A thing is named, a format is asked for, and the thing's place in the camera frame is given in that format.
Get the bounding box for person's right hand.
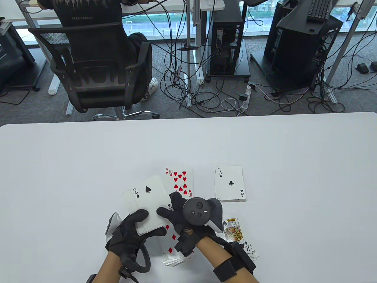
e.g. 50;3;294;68
157;192;229;244

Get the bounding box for person's left hand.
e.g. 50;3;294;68
105;209;168;258

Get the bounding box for red diamonds playing card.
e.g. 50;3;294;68
161;226;195;261
163;256;192;267

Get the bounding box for hearts card pile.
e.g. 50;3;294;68
168;167;195;200

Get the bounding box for deck of playing cards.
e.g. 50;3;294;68
122;175;172;235

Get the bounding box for spades face playing card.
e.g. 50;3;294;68
222;218;255;257

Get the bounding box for single black club playing card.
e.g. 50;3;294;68
214;166;246;201

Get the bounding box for person's right forearm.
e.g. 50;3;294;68
196;236;259;283

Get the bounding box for person's left forearm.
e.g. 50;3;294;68
94;251;124;283

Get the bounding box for white power strip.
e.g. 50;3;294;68
242;83;257;112

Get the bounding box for black mesh office chair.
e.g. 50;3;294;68
28;22;161;121

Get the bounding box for black wheeled computer stand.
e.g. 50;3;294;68
206;38;251;83

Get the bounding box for large black computer case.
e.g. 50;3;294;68
270;13;344;90

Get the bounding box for black computer tower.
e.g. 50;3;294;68
264;0;298;62
210;0;245;75

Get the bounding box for black equipment cart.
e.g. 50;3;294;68
0;17;42;92

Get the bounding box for black keyboard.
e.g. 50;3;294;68
307;0;340;23

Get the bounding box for black wrist strap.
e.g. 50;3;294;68
213;257;237;282

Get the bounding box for tangle of black cables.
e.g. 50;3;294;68
256;66;377;114
159;0;245;114

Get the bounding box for white cable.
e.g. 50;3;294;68
220;98;245;113

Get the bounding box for aluminium frame leg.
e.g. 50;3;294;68
323;1;366;104
16;0;75;116

